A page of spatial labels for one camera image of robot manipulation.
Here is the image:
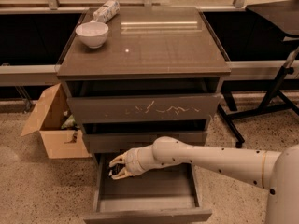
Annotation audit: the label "black rolling stand table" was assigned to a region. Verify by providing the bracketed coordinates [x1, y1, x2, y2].
[218, 0, 299, 148]

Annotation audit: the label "black rxbar chocolate bar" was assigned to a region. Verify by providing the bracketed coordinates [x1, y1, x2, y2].
[108, 164, 125, 176]

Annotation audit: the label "grey drawer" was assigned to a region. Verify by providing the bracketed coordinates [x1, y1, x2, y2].
[67, 94, 221, 123]
[83, 153, 212, 224]
[83, 131, 207, 153]

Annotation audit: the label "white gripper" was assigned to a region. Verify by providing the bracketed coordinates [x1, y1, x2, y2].
[109, 148, 145, 180]

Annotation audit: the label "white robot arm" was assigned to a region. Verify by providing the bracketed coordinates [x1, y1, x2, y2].
[109, 136, 299, 224]

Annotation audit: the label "grey bottom drawer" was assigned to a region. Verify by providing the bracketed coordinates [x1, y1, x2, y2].
[83, 153, 212, 224]

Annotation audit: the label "brown cardboard box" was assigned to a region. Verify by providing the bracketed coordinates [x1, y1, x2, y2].
[21, 84, 90, 159]

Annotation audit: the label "white ceramic bowl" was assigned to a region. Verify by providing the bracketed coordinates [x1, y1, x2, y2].
[76, 22, 109, 49]

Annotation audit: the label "items inside cardboard box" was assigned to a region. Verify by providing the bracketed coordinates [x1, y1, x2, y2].
[61, 110, 78, 143]

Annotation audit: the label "grey top drawer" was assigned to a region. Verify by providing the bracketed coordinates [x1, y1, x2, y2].
[67, 94, 221, 123]

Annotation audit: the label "grey middle drawer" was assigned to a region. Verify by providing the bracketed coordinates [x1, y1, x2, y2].
[83, 131, 207, 153]

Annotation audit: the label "white blue snack bag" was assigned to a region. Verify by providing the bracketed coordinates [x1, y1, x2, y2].
[93, 0, 120, 23]

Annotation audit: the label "grey drawer cabinet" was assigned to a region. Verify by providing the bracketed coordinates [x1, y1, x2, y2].
[56, 6, 232, 161]

